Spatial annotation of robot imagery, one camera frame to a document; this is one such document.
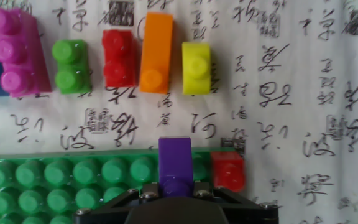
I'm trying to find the lime one-stud block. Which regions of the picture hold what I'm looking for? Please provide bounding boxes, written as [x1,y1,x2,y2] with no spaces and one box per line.
[181,42,213,96]

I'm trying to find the beige calligraphy print cloth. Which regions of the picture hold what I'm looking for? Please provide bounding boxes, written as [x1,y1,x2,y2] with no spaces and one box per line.
[0,0,358,224]

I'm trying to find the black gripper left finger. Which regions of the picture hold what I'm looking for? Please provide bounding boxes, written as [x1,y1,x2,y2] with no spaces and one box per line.
[73,182,161,218]

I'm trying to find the small red one-stud block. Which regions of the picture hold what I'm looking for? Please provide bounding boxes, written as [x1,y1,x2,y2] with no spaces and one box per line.
[210,151,246,193]

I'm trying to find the green studded baseplate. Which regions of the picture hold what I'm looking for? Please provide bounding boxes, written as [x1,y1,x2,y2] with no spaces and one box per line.
[0,147,239,224]

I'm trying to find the orange long one-stud block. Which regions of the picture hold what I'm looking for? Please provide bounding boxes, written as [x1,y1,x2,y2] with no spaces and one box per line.
[139,11,174,95]

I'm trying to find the red two-stud block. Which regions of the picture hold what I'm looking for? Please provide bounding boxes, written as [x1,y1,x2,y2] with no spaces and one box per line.
[101,29,138,89]

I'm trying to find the green two-stud block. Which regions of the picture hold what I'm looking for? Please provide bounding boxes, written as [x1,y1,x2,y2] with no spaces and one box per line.
[52,39,92,95]

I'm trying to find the magenta three-stud block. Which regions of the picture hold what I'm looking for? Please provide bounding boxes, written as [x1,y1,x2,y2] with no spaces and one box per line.
[0,7,53,98]

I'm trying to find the purple one-stud block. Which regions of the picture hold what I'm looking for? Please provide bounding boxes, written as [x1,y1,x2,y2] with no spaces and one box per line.
[158,136,195,198]

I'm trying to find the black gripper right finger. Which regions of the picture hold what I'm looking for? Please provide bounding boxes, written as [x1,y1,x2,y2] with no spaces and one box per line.
[193,182,280,218]

